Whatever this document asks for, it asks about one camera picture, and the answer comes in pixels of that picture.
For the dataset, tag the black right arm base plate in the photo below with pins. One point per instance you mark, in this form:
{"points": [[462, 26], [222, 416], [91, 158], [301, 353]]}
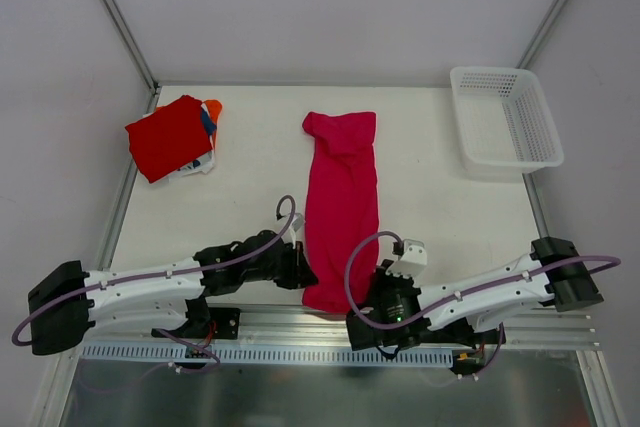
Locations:
{"points": [[461, 332]]}

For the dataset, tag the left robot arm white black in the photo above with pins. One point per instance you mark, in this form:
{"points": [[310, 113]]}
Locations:
{"points": [[71, 303]]}

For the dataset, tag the aluminium frame post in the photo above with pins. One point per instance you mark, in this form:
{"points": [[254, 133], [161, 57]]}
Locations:
{"points": [[126, 36], [542, 34]]}

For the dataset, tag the right aluminium frame post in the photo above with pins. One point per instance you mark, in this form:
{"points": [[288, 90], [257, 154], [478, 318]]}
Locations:
{"points": [[542, 34]]}

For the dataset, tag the folded white t-shirt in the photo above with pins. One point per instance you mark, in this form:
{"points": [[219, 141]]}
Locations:
{"points": [[202, 164]]}

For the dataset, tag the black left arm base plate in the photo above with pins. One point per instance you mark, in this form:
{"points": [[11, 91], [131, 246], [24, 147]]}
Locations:
{"points": [[225, 322]]}

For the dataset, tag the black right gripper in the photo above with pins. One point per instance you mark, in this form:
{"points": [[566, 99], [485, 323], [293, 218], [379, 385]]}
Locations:
{"points": [[362, 329]]}

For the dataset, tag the white slotted cable duct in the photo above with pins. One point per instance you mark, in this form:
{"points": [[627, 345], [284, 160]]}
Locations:
{"points": [[265, 354]]}

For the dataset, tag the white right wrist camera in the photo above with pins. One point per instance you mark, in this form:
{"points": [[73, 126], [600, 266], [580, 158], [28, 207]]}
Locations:
{"points": [[412, 259]]}

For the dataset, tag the crimson pink t-shirt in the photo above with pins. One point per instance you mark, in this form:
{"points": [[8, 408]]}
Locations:
{"points": [[342, 207]]}

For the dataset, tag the aluminium mounting rail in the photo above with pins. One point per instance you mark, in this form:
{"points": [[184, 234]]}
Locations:
{"points": [[538, 329]]}

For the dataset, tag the white perforated plastic basket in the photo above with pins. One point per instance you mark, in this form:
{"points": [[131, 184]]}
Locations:
{"points": [[504, 124]]}

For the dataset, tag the folded red t-shirt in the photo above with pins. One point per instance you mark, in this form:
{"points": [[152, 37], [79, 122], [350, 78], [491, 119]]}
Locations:
{"points": [[169, 137]]}

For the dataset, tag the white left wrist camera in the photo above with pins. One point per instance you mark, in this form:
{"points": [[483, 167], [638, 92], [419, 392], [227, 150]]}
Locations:
{"points": [[296, 229]]}

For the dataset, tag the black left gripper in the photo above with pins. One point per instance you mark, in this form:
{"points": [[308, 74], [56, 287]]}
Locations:
{"points": [[295, 265]]}

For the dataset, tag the folded orange t-shirt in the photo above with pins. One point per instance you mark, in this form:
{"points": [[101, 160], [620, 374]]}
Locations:
{"points": [[213, 109]]}

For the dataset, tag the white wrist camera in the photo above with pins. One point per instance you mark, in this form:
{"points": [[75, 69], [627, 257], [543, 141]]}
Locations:
{"points": [[296, 229], [412, 259]]}

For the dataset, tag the left aluminium frame post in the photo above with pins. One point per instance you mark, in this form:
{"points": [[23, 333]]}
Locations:
{"points": [[126, 36]]}

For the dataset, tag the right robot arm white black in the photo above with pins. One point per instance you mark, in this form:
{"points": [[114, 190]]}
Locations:
{"points": [[552, 274]]}

